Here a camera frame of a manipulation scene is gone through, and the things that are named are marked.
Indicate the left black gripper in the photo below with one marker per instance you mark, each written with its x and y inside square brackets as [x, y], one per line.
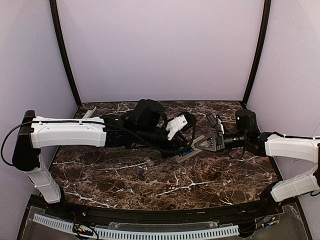
[178, 144]

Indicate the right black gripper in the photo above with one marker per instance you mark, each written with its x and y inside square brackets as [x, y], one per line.
[220, 141]

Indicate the grey remote control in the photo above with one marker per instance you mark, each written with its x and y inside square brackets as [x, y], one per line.
[179, 158]

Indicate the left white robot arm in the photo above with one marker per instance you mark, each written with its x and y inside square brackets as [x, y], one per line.
[147, 125]

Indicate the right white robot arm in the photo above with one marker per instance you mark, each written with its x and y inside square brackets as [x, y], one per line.
[270, 144]

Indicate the small white bar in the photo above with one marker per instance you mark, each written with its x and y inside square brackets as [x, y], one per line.
[89, 112]

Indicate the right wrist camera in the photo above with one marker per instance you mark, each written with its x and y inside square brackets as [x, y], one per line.
[215, 122]

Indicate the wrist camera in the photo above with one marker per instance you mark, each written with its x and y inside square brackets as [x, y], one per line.
[215, 122]
[182, 122]

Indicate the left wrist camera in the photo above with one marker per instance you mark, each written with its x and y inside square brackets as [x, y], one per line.
[182, 122]

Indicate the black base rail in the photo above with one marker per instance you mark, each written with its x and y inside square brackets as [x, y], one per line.
[238, 214]

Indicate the left grey cable duct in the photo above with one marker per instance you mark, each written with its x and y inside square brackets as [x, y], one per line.
[53, 223]

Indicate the right black frame post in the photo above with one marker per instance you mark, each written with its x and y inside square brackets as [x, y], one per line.
[258, 52]

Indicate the black frame post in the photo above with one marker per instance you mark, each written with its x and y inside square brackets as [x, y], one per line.
[258, 52]
[63, 51]

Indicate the left black frame post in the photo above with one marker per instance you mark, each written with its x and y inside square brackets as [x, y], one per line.
[63, 51]

